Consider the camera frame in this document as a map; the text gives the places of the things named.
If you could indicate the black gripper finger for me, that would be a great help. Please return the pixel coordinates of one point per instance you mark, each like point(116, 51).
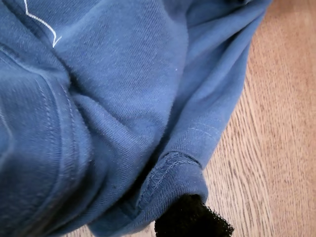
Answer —
point(190, 219)

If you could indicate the blue T-shirt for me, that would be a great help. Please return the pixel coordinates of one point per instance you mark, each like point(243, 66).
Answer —
point(111, 86)

